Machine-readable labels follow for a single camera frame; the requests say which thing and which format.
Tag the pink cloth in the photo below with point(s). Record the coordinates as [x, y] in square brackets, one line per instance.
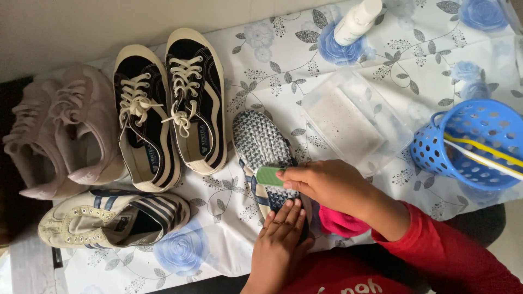
[339, 223]

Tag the black canvas sneaker white laces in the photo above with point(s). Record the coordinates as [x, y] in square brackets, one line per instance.
[200, 98]
[139, 134]

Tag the clear plastic container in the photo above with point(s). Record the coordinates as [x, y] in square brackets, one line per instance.
[351, 122]

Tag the blue perforated plastic basket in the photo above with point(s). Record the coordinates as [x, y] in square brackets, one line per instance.
[429, 151]

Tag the cream sneaker navy stripes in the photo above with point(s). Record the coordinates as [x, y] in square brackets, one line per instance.
[94, 220]

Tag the yellow toothbrush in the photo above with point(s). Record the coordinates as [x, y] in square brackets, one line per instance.
[486, 149]

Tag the pink sneaker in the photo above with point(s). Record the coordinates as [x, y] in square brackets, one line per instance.
[28, 155]
[98, 134]

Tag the blue white woven shoe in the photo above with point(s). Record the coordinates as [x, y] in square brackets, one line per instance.
[259, 141]

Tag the white plastic bottle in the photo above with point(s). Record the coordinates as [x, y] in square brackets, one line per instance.
[355, 22]

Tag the person's right hand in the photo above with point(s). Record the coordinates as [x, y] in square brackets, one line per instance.
[335, 183]

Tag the person's left hand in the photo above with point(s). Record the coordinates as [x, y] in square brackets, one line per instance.
[276, 249]

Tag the floral blue white tablecloth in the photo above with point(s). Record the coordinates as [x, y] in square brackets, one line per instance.
[408, 61]

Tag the white toothbrush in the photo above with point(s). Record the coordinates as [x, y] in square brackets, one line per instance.
[482, 160]

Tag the green brush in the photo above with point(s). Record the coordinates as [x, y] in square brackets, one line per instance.
[266, 176]

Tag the person's red shirt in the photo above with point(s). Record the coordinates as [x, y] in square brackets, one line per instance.
[347, 277]

